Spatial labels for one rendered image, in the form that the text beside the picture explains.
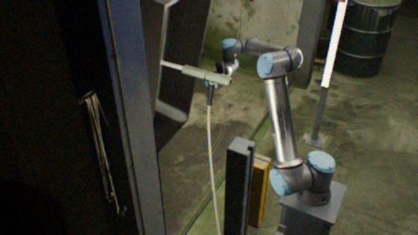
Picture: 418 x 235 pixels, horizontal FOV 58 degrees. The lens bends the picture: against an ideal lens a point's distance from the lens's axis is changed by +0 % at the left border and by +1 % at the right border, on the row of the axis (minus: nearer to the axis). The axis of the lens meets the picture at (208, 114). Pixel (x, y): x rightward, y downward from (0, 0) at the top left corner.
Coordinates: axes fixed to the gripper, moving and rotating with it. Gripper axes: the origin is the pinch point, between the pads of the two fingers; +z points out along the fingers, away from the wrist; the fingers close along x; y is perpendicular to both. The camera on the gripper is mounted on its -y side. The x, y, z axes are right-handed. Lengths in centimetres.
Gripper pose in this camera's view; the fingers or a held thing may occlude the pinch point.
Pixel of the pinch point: (210, 82)
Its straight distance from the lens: 222.4
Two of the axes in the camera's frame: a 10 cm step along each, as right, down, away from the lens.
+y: -0.9, 8.5, 5.2
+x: -9.1, -2.9, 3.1
